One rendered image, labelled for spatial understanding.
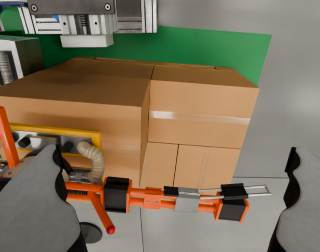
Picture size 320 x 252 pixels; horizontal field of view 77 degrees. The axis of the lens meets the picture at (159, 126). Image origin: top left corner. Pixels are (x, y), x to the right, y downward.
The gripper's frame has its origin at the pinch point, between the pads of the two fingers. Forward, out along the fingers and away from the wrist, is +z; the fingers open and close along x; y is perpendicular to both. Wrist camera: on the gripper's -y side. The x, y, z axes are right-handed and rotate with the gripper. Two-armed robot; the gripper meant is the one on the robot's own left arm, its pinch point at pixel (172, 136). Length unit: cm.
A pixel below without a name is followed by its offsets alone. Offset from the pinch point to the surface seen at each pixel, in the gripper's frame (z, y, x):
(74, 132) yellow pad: 45, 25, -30
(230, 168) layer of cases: 98, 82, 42
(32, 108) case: 58, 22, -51
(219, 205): 32, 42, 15
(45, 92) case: 65, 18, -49
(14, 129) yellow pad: 45, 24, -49
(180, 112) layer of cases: 98, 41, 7
